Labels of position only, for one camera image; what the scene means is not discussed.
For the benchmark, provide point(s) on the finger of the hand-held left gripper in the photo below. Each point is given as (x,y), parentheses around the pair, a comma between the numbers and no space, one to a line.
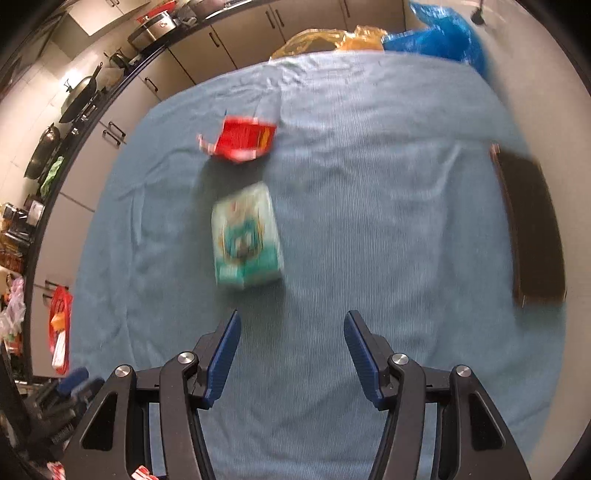
(74,381)

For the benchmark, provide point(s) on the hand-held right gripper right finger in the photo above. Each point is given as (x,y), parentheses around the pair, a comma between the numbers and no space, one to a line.
(362,355)

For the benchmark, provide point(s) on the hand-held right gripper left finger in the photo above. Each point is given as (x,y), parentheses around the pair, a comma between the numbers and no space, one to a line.
(224,355)

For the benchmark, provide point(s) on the teal tissue packet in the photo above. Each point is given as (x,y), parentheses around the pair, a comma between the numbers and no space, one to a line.
(247,235)

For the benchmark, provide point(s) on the red hanging plastic bag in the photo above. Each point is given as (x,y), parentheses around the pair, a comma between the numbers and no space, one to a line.
(60,323)

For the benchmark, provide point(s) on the translucent white plastic bag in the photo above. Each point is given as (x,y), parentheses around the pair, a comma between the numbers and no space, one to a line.
(11,309)

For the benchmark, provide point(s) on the blue tablecloth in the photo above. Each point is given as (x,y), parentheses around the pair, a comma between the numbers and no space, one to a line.
(369,207)

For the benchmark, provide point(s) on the green cloth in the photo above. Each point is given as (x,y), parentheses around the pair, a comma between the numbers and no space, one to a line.
(51,177)

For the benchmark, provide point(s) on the black rectangular tray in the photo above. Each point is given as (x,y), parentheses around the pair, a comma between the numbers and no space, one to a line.
(535,230)

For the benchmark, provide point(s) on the red snack packet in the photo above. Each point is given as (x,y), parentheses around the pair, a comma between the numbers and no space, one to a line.
(242,138)

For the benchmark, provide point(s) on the dark round wok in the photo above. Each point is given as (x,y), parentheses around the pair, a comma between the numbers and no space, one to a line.
(42,150)

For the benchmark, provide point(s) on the beige kitchen cabinet row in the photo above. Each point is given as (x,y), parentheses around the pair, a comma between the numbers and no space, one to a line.
(194,60)

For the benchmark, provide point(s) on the yellow plastic bag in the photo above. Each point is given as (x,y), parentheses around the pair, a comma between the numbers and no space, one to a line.
(318,39)

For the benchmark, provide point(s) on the blue plastic bag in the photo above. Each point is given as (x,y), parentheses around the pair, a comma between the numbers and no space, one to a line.
(438,34)

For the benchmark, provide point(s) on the steel cooking pot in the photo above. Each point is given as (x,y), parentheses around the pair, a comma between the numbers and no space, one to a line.
(154,27)

